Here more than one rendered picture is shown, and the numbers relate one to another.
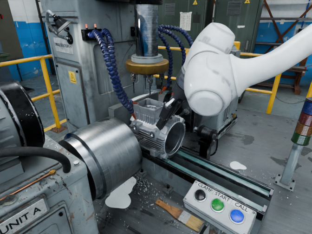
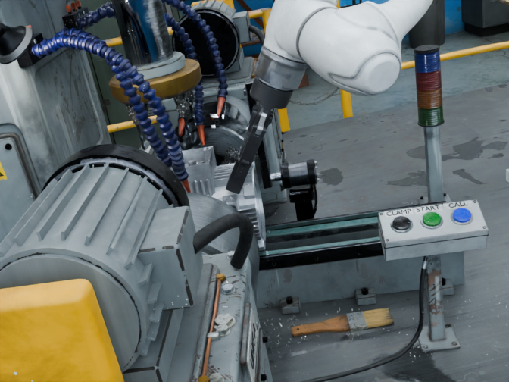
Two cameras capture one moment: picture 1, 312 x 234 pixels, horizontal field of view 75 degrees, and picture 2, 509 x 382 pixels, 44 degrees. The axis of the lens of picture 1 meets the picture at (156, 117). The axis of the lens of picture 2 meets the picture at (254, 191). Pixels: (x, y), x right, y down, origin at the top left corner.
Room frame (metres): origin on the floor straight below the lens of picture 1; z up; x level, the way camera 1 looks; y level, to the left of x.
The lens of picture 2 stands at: (-0.24, 0.58, 1.60)
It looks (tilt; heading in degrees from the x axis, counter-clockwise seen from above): 24 degrees down; 327
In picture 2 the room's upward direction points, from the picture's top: 11 degrees counter-clockwise
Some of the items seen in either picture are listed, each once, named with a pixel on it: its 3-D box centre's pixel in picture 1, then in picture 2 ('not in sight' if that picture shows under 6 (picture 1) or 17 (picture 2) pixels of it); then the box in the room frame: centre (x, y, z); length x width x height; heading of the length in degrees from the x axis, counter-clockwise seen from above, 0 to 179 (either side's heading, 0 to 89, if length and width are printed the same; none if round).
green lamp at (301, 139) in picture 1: (301, 136); (430, 114); (0.72, -0.60, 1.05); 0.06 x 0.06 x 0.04
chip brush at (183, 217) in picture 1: (177, 213); (341, 323); (0.55, -0.09, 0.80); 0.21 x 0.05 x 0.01; 54
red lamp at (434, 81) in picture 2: (308, 117); (428, 78); (0.72, -0.60, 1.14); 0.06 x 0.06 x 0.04
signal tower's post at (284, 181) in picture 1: (298, 145); (431, 129); (0.72, -0.60, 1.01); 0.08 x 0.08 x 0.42; 50
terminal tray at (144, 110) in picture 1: (150, 111); (186, 174); (0.85, 0.03, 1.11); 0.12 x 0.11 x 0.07; 51
